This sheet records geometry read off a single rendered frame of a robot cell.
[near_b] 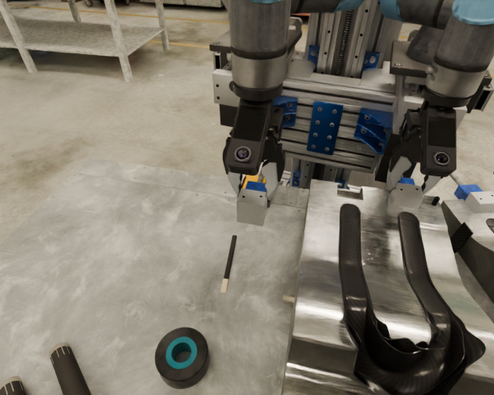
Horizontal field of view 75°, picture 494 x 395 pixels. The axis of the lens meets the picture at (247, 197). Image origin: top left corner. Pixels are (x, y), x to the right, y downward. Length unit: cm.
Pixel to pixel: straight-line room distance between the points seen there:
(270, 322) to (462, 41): 52
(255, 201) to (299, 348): 24
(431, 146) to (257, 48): 32
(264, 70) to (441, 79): 29
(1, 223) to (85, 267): 158
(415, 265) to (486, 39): 35
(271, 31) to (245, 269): 43
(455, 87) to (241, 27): 34
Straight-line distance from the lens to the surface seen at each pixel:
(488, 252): 74
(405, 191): 70
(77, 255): 76
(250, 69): 44
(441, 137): 60
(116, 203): 84
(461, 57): 58
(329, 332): 45
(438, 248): 67
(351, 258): 60
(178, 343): 55
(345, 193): 73
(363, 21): 105
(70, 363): 59
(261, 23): 42
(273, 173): 53
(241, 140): 44
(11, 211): 234
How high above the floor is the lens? 134
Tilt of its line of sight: 43 degrees down
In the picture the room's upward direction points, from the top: straight up
